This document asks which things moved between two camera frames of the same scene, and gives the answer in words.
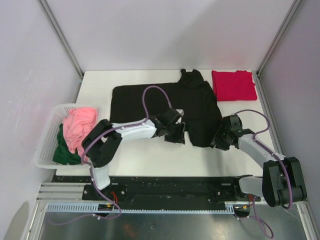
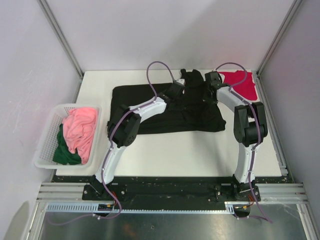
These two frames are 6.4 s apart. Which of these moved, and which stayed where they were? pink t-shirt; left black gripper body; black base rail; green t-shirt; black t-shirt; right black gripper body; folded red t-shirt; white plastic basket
Moved: black t-shirt; right black gripper body; left black gripper body
Stayed: pink t-shirt; white plastic basket; folded red t-shirt; black base rail; green t-shirt
